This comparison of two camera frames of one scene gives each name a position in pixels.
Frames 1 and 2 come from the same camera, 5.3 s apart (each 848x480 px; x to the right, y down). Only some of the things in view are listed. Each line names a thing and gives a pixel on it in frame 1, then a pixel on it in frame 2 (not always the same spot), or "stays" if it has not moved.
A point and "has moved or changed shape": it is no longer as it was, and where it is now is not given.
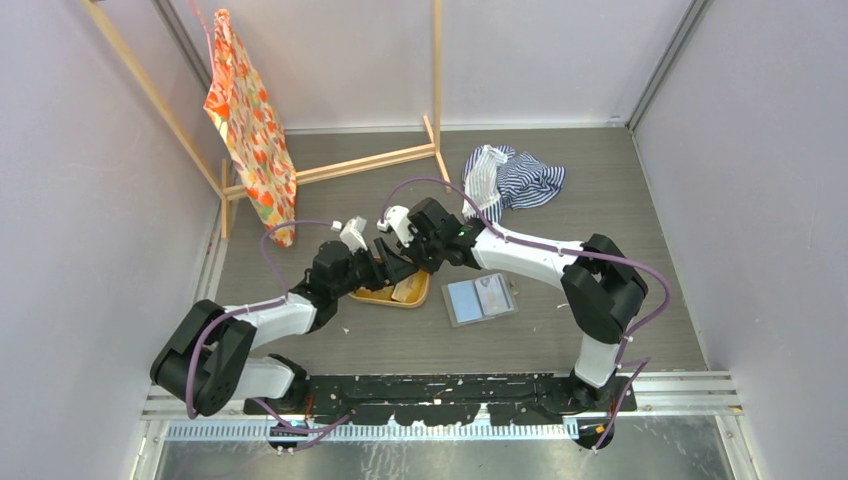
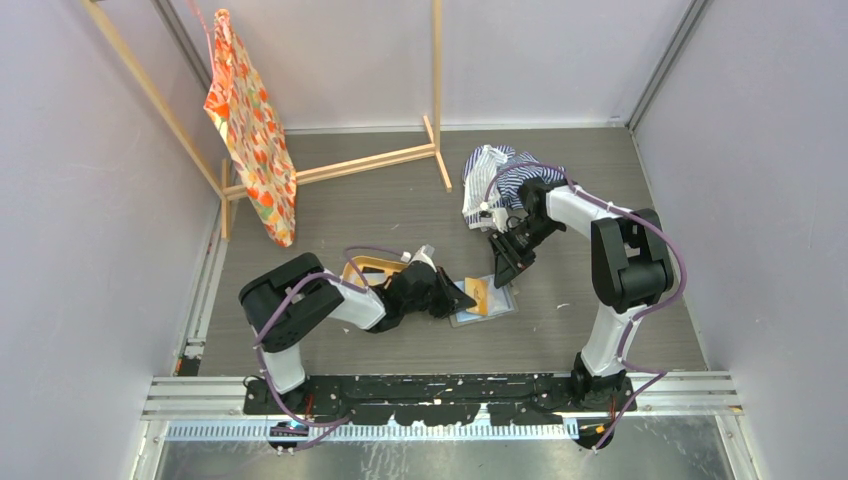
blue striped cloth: (494, 175) stays
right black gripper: (412, 254) → (512, 263)
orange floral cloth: (248, 115) stays
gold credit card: (404, 288) has moved or changed shape
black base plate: (508, 399) stays
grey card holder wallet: (479, 299) stays
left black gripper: (392, 270) → (452, 300)
